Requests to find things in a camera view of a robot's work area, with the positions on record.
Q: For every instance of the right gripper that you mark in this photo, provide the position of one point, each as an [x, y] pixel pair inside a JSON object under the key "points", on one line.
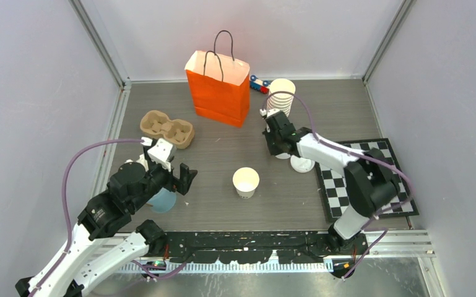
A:
{"points": [[272, 150]]}

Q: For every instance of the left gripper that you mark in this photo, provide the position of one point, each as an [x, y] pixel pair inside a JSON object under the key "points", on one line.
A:
{"points": [[183, 182]]}

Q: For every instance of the white plastic cup lid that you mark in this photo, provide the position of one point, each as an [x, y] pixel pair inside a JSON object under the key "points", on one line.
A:
{"points": [[301, 165]]}

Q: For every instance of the white paper coffee cup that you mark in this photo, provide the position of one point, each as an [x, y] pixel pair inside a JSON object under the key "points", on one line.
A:
{"points": [[245, 181]]}

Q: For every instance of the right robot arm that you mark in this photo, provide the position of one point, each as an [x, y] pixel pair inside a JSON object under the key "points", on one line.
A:
{"points": [[370, 183]]}

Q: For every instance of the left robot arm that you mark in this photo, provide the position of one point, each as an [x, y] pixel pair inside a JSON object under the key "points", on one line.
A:
{"points": [[128, 190]]}

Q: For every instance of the blue plastic cup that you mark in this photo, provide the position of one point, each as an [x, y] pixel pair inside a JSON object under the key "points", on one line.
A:
{"points": [[163, 201]]}

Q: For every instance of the stack of white paper cups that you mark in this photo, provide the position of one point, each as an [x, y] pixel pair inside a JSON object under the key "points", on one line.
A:
{"points": [[281, 93]]}

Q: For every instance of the red blue toy car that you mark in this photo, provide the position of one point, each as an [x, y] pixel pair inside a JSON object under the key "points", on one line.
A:
{"points": [[258, 84]]}

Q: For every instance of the cardboard cup carrier tray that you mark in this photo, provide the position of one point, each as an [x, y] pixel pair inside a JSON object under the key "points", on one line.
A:
{"points": [[156, 124]]}

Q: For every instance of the black white checkerboard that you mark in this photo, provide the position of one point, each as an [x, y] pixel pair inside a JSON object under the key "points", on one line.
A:
{"points": [[333, 187]]}

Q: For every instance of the orange paper bag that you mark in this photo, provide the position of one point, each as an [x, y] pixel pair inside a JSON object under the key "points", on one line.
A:
{"points": [[219, 86]]}

